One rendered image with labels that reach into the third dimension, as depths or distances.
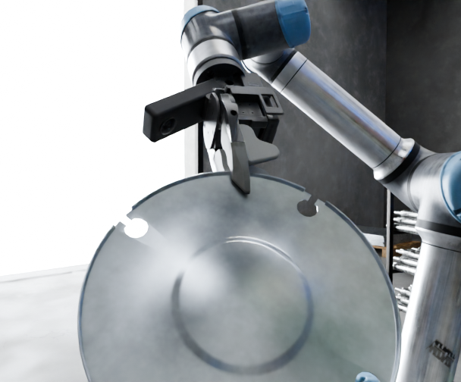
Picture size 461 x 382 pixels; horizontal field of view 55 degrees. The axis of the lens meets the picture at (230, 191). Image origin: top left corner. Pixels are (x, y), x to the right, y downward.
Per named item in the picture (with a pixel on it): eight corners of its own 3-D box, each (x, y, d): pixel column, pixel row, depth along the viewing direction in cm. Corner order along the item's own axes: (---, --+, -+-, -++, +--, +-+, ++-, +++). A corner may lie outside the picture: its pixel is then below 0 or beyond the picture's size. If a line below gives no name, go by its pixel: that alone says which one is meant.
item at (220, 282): (4, 337, 37) (1, 334, 36) (206, 135, 52) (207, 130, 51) (306, 592, 29) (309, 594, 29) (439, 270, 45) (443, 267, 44)
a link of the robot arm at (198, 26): (224, -6, 68) (170, 8, 68) (239, 30, 61) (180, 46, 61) (232, 39, 74) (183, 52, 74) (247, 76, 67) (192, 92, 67)
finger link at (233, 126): (248, 131, 47) (230, 85, 53) (233, 131, 46) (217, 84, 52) (238, 164, 50) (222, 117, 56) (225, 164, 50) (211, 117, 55)
